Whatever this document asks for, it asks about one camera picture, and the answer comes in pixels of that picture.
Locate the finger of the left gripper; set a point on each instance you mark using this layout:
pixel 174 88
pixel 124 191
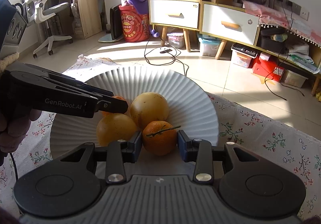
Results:
pixel 95 88
pixel 102 104

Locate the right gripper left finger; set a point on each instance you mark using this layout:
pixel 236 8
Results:
pixel 116 154

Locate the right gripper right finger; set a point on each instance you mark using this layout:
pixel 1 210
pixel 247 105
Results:
pixel 203 154

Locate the orange tangerine with stem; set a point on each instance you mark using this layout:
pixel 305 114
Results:
pixel 160 137

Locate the left hand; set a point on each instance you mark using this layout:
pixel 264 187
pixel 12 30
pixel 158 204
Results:
pixel 14 131

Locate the large yellow fruit front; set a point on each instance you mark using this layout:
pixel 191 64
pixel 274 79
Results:
pixel 114 127

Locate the large yellow fruit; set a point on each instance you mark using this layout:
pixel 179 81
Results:
pixel 148 107
pixel 114 127

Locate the large yellow fruit back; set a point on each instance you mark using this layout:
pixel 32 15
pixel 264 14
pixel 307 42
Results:
pixel 148 107

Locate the white ribbed plate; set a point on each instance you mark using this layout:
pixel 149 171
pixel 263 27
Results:
pixel 189 106

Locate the floral tablecloth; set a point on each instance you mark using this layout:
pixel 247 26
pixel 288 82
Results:
pixel 270 174

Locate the black flat heater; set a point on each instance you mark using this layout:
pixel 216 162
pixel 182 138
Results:
pixel 115 22

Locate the red printed bag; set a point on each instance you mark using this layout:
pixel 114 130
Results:
pixel 135 26

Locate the white office chair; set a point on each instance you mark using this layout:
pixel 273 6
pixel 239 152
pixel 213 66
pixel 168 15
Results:
pixel 42 15

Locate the red box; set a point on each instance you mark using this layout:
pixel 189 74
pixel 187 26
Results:
pixel 267 69

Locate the wooden drawer cabinet with fan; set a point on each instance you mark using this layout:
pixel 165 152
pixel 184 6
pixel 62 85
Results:
pixel 228 21

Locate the long low wooden sideboard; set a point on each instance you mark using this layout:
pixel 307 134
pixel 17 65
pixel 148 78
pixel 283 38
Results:
pixel 302 48

